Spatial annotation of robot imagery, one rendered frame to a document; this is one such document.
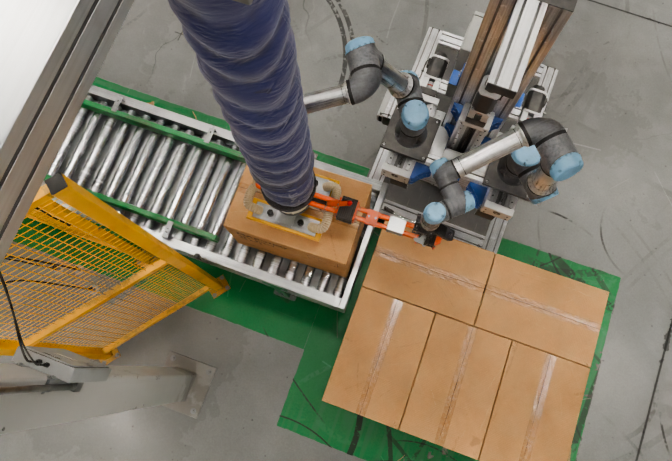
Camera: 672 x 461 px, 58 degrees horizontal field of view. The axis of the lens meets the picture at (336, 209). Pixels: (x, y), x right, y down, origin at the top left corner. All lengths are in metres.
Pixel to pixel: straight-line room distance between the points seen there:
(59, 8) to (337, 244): 2.12
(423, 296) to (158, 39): 2.52
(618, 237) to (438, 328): 1.44
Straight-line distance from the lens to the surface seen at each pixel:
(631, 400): 3.99
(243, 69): 1.34
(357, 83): 2.27
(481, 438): 3.18
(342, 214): 2.50
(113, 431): 3.90
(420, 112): 2.62
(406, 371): 3.11
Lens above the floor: 3.64
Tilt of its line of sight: 75 degrees down
